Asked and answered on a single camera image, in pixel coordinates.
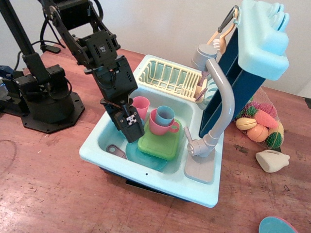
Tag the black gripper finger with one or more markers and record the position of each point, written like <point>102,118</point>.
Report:
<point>134,132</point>

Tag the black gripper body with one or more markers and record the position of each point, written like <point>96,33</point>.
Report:
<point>116,82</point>

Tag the grey faucet lever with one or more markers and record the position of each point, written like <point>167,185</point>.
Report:
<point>187,134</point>

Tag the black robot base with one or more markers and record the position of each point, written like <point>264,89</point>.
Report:
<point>40,110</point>

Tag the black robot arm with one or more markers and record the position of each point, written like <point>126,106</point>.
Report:
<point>94,46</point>

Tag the teal plate in sink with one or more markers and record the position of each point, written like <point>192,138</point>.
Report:
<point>135,155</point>

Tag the pink tumbler cup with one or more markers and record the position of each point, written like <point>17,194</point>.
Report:
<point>141,104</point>

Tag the light blue toy sink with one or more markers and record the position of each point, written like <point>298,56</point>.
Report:
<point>170,180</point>

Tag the cream dish rack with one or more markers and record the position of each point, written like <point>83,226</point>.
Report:
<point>171,78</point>

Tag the blue-grey small cup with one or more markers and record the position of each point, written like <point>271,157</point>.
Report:
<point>164,115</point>

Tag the green cutting board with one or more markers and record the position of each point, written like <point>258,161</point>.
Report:
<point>161,146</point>

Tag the grey toy faucet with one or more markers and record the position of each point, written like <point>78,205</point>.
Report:
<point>215,119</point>

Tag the toy dish brush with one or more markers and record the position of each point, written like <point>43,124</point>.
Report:
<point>220,44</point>

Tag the net bag of toy food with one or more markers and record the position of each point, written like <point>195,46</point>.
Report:
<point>259,121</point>

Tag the grey hanging utensil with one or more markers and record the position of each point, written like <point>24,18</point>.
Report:
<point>228,18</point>

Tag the cream toy bottle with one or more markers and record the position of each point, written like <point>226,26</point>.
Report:
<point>272,161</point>

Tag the blue backboard with shelf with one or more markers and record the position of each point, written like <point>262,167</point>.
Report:
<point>256,50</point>

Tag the teal plate at edge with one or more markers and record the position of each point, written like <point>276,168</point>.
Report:
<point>274,224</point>

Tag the pink mug with handle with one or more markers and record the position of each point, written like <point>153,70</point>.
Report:
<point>157,129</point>

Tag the brown utensil handle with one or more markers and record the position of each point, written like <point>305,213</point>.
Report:
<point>115,150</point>

